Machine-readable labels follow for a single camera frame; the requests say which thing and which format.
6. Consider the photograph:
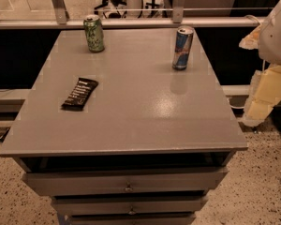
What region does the black chocolate bar wrapper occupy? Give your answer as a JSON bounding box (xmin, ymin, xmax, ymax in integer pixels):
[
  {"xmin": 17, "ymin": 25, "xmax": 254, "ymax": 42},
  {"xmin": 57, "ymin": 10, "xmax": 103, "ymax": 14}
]
[{"xmin": 62, "ymin": 78, "xmax": 99, "ymax": 112}]

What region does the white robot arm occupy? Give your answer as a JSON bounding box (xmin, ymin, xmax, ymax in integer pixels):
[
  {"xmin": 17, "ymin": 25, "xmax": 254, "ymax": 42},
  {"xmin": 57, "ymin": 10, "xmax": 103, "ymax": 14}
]
[{"xmin": 239, "ymin": 0, "xmax": 281, "ymax": 127}]

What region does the green soda can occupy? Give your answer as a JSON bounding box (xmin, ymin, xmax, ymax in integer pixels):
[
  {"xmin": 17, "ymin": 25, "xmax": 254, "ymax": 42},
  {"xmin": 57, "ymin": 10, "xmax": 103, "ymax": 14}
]
[{"xmin": 83, "ymin": 14, "xmax": 105, "ymax": 53}]

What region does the top grey drawer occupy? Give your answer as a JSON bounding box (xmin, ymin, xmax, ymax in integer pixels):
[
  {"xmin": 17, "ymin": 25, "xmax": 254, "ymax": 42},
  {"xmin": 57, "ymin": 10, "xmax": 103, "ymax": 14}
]
[{"xmin": 22, "ymin": 167, "xmax": 228, "ymax": 196}]

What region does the grey drawer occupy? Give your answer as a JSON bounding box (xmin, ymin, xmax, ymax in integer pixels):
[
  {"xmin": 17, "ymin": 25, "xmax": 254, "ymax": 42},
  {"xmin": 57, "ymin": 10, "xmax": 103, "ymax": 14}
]
[
  {"xmin": 69, "ymin": 213, "xmax": 196, "ymax": 225},
  {"xmin": 22, "ymin": 167, "xmax": 228, "ymax": 196},
  {"xmin": 52, "ymin": 194, "xmax": 207, "ymax": 216}
]

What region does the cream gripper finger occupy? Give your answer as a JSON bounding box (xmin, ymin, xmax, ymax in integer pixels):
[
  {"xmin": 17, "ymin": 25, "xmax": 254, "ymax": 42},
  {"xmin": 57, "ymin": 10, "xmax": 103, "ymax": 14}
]
[
  {"xmin": 239, "ymin": 25, "xmax": 261, "ymax": 50},
  {"xmin": 242, "ymin": 64, "xmax": 281, "ymax": 127}
]

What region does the middle grey drawer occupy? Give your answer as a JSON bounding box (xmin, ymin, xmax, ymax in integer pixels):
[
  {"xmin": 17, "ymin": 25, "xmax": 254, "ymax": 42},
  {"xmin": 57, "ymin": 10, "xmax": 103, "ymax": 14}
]
[{"xmin": 52, "ymin": 194, "xmax": 207, "ymax": 216}]

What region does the blue silver energy drink can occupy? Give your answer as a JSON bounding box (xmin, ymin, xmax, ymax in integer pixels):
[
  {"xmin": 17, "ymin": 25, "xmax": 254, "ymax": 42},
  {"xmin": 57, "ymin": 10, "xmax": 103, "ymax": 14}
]
[{"xmin": 172, "ymin": 25, "xmax": 194, "ymax": 70}]

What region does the grey drawer cabinet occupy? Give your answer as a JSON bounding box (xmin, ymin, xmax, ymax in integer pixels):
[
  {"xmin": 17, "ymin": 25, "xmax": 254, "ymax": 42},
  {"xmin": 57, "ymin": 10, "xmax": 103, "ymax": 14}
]
[{"xmin": 0, "ymin": 27, "xmax": 249, "ymax": 225}]

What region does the bottom grey drawer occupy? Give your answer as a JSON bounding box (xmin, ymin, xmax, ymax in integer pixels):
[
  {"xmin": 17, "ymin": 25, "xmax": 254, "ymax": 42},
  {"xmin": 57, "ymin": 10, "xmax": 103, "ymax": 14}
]
[{"xmin": 69, "ymin": 213, "xmax": 196, "ymax": 225}]

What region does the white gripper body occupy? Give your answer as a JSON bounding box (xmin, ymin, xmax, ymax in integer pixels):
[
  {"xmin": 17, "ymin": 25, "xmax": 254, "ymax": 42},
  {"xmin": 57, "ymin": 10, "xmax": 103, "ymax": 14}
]
[{"xmin": 259, "ymin": 14, "xmax": 281, "ymax": 64}]

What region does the metal window rail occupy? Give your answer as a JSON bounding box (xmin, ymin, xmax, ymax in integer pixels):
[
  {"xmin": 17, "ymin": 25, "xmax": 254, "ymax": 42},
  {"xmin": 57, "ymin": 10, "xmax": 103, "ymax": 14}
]
[{"xmin": 0, "ymin": 0, "xmax": 281, "ymax": 30}]

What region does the white cable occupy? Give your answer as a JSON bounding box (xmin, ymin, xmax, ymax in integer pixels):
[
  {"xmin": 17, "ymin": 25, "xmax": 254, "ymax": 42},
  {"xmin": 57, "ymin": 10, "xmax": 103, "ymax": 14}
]
[{"xmin": 244, "ymin": 14, "xmax": 262, "ymax": 26}]

